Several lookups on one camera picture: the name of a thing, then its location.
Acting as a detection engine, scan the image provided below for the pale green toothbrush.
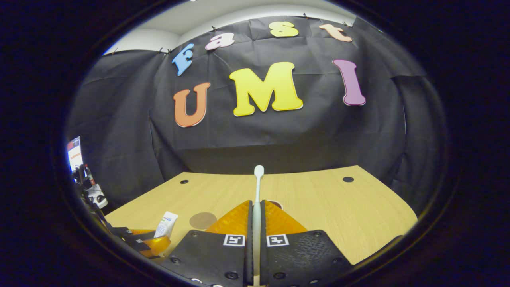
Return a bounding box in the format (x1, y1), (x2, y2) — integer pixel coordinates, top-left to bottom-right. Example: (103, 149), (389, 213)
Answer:
(252, 165), (265, 287)

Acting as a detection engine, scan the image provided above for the black backdrop cloth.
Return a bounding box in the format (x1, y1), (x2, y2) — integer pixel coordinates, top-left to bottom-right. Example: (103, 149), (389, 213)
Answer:
(66, 16), (445, 218)

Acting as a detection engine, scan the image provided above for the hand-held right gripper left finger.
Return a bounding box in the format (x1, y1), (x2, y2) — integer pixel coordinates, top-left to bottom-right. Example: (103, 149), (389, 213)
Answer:
(161, 200), (254, 287)

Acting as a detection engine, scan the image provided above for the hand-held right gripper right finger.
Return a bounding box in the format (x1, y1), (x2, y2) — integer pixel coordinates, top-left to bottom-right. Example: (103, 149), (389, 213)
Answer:
(260, 200), (354, 287)

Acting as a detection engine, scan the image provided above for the round brown coaster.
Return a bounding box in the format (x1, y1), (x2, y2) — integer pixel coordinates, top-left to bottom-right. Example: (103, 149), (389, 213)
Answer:
(189, 212), (218, 230)

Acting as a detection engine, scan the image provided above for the computer monitor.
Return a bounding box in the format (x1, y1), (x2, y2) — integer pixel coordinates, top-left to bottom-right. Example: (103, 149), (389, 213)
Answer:
(67, 136), (85, 173)

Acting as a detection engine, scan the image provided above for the white toothpaste tube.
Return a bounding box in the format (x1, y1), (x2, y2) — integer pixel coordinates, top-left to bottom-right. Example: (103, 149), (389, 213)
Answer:
(154, 212), (179, 239)

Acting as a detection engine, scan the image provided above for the white device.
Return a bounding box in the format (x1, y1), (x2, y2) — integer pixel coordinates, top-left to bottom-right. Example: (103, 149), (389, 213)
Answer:
(86, 184), (109, 210)

